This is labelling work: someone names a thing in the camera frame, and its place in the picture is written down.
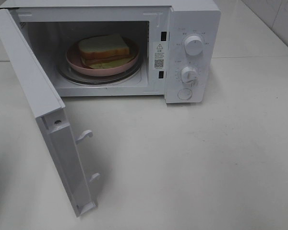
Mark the glass microwave turntable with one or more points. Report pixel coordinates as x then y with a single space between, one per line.
69 74

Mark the white lower timer knob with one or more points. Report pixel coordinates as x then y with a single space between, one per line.
189 75

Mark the white upper power knob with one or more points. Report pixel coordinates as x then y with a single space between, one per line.
193 45

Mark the white microwave oven body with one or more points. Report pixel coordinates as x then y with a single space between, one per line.
158 27

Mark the round white door button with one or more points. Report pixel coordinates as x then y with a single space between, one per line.
185 94

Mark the toast sandwich with lettuce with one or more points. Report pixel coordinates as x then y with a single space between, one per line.
104 52

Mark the pink round plate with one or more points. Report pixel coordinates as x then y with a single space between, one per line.
98 69

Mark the white microwave door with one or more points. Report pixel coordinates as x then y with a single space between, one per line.
48 110

